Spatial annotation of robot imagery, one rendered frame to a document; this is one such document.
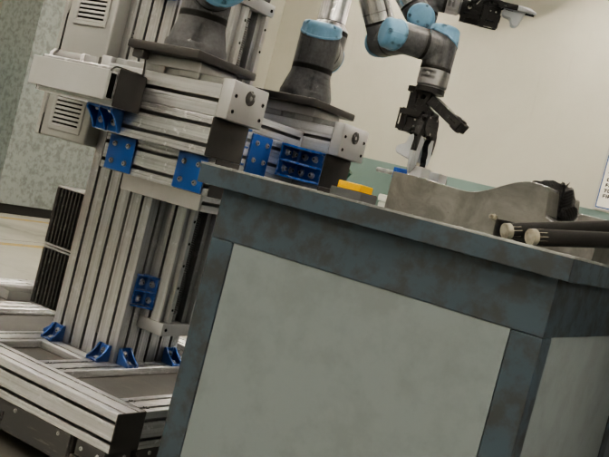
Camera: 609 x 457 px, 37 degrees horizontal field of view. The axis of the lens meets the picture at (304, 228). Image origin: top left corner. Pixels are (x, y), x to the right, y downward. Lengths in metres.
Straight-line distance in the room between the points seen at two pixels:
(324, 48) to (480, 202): 0.74
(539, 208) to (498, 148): 7.73
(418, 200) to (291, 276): 0.64
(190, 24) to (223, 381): 0.90
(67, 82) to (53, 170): 5.76
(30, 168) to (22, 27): 1.12
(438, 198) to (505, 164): 7.60
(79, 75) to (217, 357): 0.84
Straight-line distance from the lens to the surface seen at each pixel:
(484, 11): 2.74
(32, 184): 7.84
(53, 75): 2.26
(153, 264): 2.45
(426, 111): 2.22
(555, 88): 9.72
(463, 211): 2.08
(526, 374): 1.39
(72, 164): 8.11
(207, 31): 2.17
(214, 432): 1.66
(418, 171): 2.20
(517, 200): 2.05
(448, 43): 2.24
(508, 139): 9.74
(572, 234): 1.66
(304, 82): 2.55
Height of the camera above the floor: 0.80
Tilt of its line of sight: 2 degrees down
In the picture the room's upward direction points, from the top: 14 degrees clockwise
